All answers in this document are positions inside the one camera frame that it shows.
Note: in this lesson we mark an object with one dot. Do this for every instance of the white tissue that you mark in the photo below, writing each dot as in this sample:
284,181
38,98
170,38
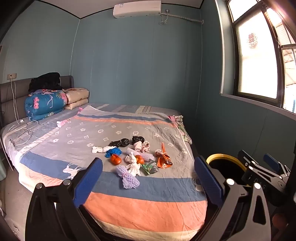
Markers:
134,168

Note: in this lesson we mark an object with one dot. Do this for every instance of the bedside wall socket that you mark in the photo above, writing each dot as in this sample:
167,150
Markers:
11,75

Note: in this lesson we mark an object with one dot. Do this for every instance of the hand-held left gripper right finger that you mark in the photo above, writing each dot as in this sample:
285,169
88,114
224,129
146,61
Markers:
208,183

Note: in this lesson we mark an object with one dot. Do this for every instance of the black clothing pile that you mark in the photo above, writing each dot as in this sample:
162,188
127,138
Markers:
45,82

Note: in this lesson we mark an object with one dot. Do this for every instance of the black bin with yellow rim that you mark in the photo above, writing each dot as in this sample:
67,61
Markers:
223,156

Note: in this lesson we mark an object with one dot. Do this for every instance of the round black plastic bag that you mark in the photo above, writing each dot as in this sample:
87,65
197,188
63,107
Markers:
137,139

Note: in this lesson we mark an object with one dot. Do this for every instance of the long black plastic bag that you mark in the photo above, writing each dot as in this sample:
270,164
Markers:
119,142

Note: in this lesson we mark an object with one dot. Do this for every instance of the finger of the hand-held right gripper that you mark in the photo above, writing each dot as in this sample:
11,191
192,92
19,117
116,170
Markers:
271,161
245,157

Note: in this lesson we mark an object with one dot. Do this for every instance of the blue floral folded quilt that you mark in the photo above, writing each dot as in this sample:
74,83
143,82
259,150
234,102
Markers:
44,104

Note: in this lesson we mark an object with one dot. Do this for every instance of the person's right hand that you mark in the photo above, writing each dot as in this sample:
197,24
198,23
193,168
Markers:
279,221

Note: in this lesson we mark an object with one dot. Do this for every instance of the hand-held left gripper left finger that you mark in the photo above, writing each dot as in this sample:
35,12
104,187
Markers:
89,178

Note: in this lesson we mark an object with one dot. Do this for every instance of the green wrapper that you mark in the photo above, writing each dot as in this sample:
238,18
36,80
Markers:
149,168

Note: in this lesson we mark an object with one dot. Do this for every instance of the red round window decal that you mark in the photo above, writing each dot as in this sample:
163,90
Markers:
252,40

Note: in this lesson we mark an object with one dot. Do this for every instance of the grey flower printed blanket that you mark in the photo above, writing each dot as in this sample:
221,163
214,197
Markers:
138,199

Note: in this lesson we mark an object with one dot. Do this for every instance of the pink cloth garment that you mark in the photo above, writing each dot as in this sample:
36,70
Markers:
143,147

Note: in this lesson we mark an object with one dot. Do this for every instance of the small pink white cloth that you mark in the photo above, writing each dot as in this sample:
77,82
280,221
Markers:
62,122

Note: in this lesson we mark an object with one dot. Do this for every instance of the striped bed sheet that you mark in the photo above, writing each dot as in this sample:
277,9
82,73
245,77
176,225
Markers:
34,135

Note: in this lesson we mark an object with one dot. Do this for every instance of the purple foam net sleeve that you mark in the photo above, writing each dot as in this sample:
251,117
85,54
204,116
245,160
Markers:
127,178

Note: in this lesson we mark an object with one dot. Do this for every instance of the beige printed pillow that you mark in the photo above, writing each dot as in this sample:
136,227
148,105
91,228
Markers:
77,93
77,104

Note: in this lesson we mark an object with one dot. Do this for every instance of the white air conditioner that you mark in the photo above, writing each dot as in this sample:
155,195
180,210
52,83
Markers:
136,8

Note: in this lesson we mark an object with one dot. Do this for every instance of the dark framed window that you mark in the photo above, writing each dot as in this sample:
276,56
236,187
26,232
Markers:
256,58

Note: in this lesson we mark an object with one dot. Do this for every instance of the white wrapped wall pipe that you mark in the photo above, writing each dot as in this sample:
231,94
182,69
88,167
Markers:
185,18

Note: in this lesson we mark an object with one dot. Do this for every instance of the orange snack wrapper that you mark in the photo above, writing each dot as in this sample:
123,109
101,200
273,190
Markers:
163,160

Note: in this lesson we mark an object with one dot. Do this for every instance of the pink green folded garment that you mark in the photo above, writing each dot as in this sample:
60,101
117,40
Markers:
182,129

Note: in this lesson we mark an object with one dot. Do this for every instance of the orange plastic ball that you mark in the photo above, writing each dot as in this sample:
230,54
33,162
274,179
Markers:
140,160
115,160

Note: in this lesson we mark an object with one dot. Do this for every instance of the blue glove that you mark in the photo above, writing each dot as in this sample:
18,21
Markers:
113,151

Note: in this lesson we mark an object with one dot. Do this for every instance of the grey padded headboard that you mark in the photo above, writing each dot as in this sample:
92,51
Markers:
13,92

